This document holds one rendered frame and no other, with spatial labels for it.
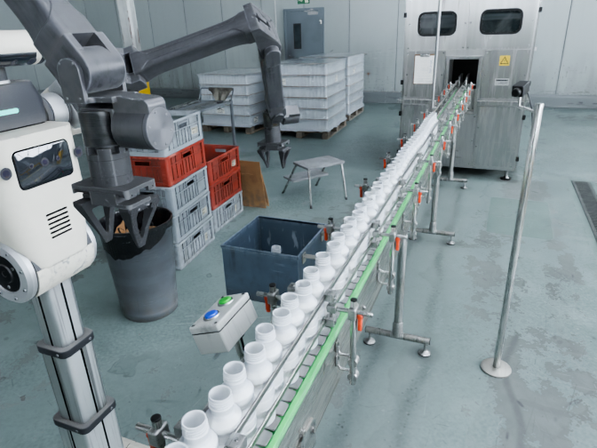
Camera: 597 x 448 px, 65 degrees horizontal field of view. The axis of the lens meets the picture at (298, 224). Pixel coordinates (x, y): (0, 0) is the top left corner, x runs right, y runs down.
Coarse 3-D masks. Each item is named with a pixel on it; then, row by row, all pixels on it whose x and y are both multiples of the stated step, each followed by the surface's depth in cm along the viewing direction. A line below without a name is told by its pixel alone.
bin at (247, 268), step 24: (264, 216) 199; (240, 240) 187; (264, 240) 203; (288, 240) 198; (312, 240) 175; (240, 264) 174; (264, 264) 170; (288, 264) 165; (312, 264) 179; (240, 288) 178; (264, 288) 174
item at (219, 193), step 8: (240, 168) 453; (232, 176) 441; (240, 176) 456; (216, 184) 411; (224, 184) 466; (232, 184) 441; (240, 184) 457; (216, 192) 415; (224, 192) 429; (232, 192) 444; (216, 200) 416; (224, 200) 429
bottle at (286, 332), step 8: (280, 312) 95; (288, 312) 94; (272, 320) 94; (280, 320) 91; (288, 320) 92; (280, 328) 92; (288, 328) 93; (296, 328) 95; (280, 336) 92; (288, 336) 92; (296, 336) 94; (288, 344) 92; (296, 352) 95; (288, 360) 94; (296, 360) 96; (288, 368) 95; (288, 376) 95; (296, 376) 97
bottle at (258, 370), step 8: (248, 344) 84; (256, 344) 84; (248, 352) 84; (256, 352) 85; (264, 352) 83; (248, 360) 82; (256, 360) 82; (264, 360) 83; (248, 368) 83; (256, 368) 82; (264, 368) 83; (272, 368) 84; (248, 376) 82; (256, 376) 82; (264, 376) 82; (256, 384) 82; (264, 384) 83; (272, 384) 85; (256, 392) 83; (272, 392) 85; (264, 400) 84; (272, 400) 86; (256, 408) 84; (264, 408) 85; (256, 416) 85; (264, 416) 85; (272, 416) 87
